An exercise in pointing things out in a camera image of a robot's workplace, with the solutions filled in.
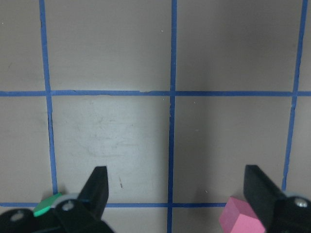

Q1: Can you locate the pink cube centre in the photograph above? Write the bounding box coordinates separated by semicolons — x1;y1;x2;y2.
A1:
219;197;265;233

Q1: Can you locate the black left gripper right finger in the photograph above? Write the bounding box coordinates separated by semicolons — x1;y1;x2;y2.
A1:
243;165;287;228

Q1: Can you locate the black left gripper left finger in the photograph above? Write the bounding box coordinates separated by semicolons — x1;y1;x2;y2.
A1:
77;166;109;219

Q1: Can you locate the green cube near left gripper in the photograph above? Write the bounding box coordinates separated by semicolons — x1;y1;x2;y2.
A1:
33;193;63;217

